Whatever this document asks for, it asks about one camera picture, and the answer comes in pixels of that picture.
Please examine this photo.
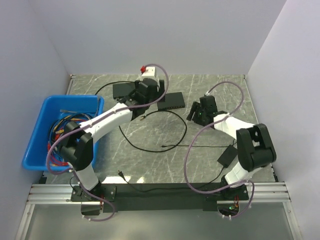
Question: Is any black ethernet cable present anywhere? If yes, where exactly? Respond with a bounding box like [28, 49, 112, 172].
[94, 81, 188, 153]

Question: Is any black network switch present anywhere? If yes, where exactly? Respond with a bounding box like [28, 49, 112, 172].
[157, 92, 186, 111]
[112, 82, 135, 99]

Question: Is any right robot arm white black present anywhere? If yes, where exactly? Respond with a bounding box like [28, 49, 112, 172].
[183, 95, 277, 200]

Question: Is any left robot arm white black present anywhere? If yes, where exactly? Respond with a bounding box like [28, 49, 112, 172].
[57, 78, 165, 201]

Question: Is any blue plastic bin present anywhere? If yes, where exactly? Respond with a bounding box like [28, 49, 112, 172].
[22, 95, 105, 171]

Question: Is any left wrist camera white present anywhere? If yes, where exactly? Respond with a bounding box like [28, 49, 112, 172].
[140, 65, 157, 78]

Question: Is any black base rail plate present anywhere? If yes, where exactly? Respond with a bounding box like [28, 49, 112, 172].
[69, 182, 251, 214]

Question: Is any bundle of coloured cables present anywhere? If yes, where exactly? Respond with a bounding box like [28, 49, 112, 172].
[46, 108, 97, 171]

